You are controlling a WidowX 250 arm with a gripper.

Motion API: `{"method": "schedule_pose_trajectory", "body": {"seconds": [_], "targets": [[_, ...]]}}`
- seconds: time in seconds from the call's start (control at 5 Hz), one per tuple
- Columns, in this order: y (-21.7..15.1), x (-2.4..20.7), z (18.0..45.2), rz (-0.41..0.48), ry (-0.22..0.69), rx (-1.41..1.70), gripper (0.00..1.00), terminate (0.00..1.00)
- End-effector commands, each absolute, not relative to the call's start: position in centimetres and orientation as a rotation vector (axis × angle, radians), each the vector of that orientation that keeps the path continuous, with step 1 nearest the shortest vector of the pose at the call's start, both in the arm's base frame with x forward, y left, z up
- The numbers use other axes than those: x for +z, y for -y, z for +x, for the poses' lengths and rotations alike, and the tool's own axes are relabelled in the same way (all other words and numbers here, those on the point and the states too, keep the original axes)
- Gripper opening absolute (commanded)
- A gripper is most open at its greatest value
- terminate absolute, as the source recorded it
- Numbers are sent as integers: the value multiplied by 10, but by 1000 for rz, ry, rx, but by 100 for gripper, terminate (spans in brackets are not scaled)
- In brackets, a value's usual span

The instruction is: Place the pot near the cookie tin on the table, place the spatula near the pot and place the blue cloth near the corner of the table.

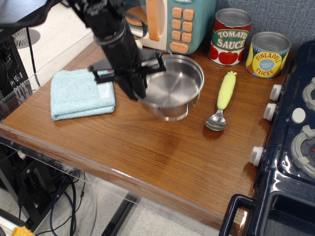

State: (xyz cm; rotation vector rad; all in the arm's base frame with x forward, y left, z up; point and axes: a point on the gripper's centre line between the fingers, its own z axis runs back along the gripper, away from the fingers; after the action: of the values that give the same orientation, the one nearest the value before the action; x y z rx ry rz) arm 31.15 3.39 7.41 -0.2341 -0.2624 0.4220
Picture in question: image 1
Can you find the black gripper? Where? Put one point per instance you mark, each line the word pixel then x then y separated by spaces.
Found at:
pixel 124 59

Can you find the stainless steel pot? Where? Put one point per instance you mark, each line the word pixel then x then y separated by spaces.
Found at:
pixel 172 93

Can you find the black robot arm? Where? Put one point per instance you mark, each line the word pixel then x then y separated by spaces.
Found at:
pixel 101 14

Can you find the yellow object at corner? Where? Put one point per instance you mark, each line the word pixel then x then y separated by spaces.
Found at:
pixel 21 231

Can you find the plush mushroom toy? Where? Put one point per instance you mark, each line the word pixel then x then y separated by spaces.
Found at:
pixel 139 44

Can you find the light blue folded towel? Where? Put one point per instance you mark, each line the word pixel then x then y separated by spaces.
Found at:
pixel 76 94

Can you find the toy microwave teal cream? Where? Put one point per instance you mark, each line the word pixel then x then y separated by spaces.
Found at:
pixel 178 26

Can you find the tomato sauce can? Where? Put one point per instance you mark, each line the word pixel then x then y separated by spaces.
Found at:
pixel 230 33

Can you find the pineapple slices can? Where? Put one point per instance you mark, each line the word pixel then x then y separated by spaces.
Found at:
pixel 267 54

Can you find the black side desk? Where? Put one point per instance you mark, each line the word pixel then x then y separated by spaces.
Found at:
pixel 17 14

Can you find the dark blue toy stove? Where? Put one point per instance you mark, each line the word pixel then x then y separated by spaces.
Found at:
pixel 284 189

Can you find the spoon with yellow handle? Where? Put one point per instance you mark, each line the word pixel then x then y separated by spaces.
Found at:
pixel 217 122

